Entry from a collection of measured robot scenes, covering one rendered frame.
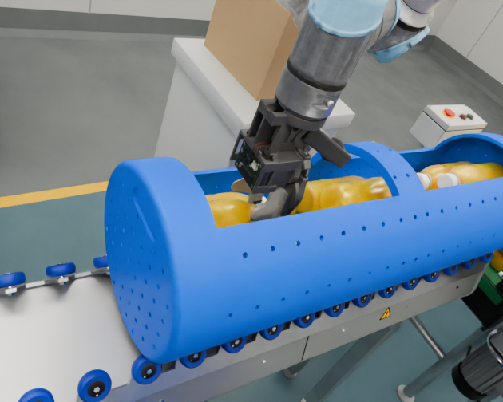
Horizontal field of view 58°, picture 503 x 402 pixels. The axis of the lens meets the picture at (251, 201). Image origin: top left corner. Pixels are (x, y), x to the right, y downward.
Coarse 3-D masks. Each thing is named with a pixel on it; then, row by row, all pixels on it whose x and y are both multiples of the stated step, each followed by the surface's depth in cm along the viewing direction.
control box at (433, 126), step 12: (432, 108) 135; (444, 108) 138; (456, 108) 141; (468, 108) 145; (420, 120) 138; (432, 120) 135; (444, 120) 132; (456, 120) 135; (468, 120) 138; (480, 120) 141; (420, 132) 139; (432, 132) 135; (444, 132) 132; (456, 132) 136; (468, 132) 139; (432, 144) 136
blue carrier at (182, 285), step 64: (128, 192) 61; (192, 192) 56; (448, 192) 80; (128, 256) 65; (192, 256) 53; (256, 256) 58; (320, 256) 64; (384, 256) 72; (448, 256) 85; (128, 320) 69; (192, 320) 54; (256, 320) 62
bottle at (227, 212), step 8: (216, 200) 66; (224, 200) 66; (232, 200) 66; (240, 200) 67; (216, 208) 64; (224, 208) 64; (232, 208) 65; (240, 208) 65; (248, 208) 67; (216, 216) 63; (224, 216) 64; (232, 216) 64; (240, 216) 65; (248, 216) 66; (216, 224) 63; (224, 224) 63; (232, 224) 64
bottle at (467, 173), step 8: (456, 168) 98; (464, 168) 97; (472, 168) 98; (480, 168) 99; (488, 168) 100; (496, 168) 102; (456, 176) 96; (464, 176) 96; (472, 176) 96; (480, 176) 98; (488, 176) 99; (496, 176) 101
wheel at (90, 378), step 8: (88, 376) 62; (96, 376) 62; (104, 376) 62; (80, 384) 61; (88, 384) 61; (96, 384) 62; (104, 384) 63; (80, 392) 61; (88, 392) 62; (96, 392) 62; (104, 392) 63; (88, 400) 62; (96, 400) 62
